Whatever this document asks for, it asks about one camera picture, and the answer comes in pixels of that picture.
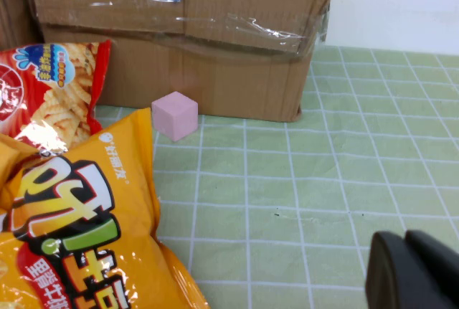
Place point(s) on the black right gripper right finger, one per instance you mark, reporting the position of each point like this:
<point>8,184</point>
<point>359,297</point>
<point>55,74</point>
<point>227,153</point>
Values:
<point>444,269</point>

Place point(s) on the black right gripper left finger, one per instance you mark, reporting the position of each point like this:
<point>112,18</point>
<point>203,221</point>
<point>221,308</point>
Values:
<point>394,280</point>

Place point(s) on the red shrimp snack bag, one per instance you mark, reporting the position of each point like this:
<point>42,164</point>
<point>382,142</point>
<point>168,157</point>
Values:
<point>54,90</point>

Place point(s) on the green checkered tablecloth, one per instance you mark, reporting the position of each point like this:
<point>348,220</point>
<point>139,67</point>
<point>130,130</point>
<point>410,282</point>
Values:
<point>287,198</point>

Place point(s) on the cardboard box with clear tape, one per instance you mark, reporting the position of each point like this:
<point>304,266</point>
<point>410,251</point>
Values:
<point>233,72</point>

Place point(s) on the light pink cube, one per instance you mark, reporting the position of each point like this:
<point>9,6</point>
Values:
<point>174,115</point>

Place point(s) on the large orange potato chip bag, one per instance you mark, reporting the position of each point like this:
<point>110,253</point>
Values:
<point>107,233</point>

